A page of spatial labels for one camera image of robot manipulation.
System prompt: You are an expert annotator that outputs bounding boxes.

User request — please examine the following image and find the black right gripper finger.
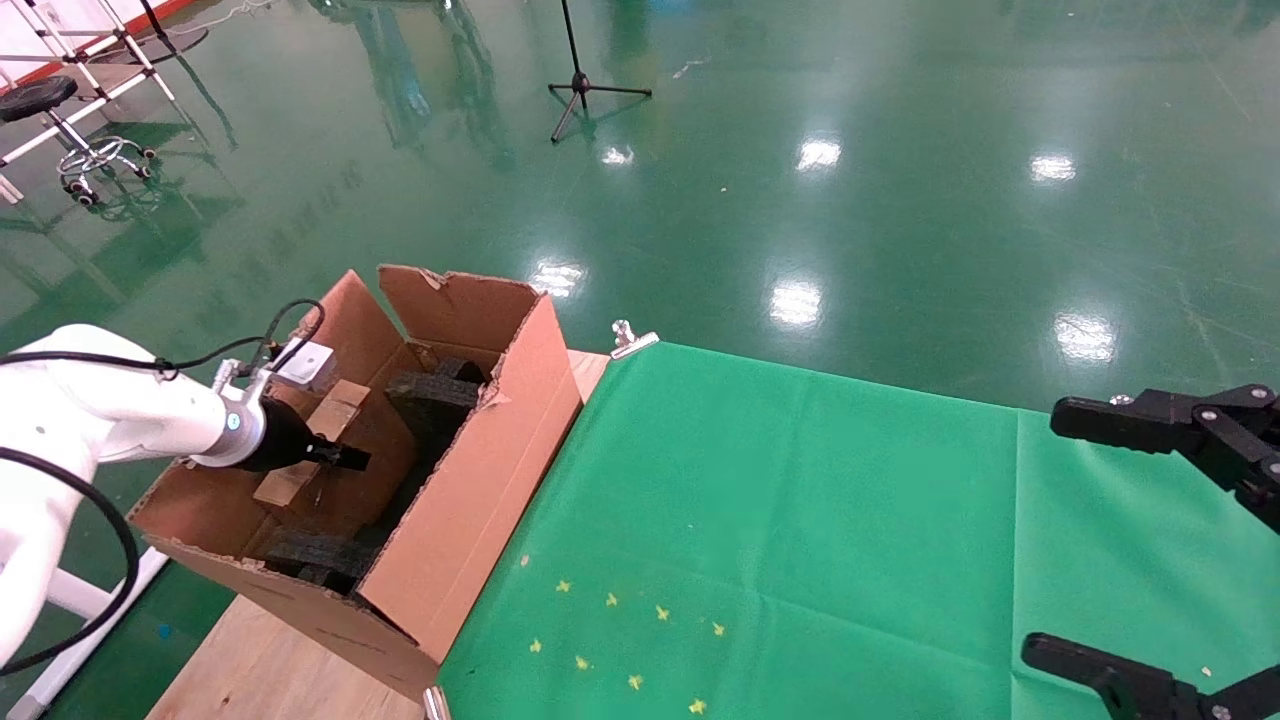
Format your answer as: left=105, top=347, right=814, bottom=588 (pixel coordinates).
left=1020, top=632, right=1280, bottom=720
left=1049, top=384, right=1280, bottom=532

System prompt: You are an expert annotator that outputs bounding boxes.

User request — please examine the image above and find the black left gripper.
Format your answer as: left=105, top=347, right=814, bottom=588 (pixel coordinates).
left=248, top=397, right=372, bottom=474

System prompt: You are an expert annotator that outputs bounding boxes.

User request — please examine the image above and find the large open cardboard carton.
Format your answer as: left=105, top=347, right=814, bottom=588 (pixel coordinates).
left=127, top=263, right=585, bottom=702

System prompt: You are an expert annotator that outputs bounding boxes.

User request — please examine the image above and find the black foam block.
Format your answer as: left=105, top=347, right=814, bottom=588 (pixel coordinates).
left=385, top=357, right=492, bottom=453
left=262, top=528, right=378, bottom=593

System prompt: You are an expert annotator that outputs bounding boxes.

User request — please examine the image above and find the white tubular floor stand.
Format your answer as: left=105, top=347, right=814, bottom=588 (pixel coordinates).
left=0, top=543, right=172, bottom=720

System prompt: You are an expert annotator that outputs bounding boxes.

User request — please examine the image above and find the green table cloth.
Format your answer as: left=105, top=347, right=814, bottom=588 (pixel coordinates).
left=437, top=340, right=1280, bottom=720

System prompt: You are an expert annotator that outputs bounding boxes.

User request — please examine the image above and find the black tripod stand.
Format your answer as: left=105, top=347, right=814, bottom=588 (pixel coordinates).
left=547, top=0, right=654, bottom=144

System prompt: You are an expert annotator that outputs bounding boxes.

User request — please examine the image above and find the black round stool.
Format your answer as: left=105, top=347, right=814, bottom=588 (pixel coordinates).
left=0, top=74, right=158, bottom=208

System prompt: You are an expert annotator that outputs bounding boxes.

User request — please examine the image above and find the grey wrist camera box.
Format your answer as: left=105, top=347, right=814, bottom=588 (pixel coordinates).
left=272, top=341, right=337, bottom=394

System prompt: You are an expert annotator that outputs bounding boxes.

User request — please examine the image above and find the thin black camera cable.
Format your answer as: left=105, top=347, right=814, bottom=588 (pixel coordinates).
left=0, top=297, right=327, bottom=379

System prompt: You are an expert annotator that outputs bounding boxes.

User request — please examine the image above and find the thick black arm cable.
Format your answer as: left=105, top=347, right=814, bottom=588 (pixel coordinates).
left=0, top=445, right=142, bottom=677

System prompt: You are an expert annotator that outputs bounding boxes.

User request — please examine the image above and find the white frame table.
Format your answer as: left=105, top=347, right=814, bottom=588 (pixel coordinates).
left=0, top=0, right=179, bottom=169

